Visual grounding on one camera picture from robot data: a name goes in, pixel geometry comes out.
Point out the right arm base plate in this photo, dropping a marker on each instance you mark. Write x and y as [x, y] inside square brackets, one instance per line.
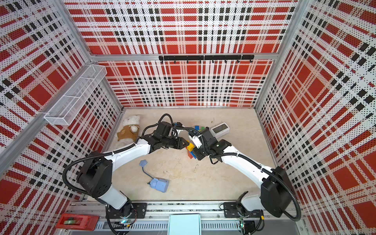
[236, 210]

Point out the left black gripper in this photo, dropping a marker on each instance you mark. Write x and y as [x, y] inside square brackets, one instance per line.
[178, 145]

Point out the light blue tray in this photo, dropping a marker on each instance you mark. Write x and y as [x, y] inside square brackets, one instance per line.
[184, 224]

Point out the red square lego brick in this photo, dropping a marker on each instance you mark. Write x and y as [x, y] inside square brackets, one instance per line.
[189, 154]

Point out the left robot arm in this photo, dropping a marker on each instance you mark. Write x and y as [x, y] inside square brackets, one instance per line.
[95, 175]

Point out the light blue charger with cable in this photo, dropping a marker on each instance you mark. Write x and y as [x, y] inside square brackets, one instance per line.
[160, 185]

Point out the yellow tall lego brick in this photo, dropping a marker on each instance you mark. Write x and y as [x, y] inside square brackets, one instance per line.
[190, 147]

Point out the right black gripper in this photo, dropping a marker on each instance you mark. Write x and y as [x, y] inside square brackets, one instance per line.
[199, 156]

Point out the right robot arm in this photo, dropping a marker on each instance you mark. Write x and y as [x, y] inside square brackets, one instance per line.
[276, 195]

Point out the white teddy bear brown shirt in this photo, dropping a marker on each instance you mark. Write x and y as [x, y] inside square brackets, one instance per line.
[129, 131]

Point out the white wire mesh basket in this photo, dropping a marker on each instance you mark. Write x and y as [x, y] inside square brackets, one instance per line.
[68, 106]

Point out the red tool box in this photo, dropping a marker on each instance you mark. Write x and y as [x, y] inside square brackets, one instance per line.
[78, 222]

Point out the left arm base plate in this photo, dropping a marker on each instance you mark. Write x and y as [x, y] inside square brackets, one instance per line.
[128, 211]

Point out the black hook rail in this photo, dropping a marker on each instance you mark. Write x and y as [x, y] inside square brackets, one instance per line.
[206, 57]

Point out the white digital clock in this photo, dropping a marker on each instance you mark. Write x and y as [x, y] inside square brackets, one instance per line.
[220, 130]

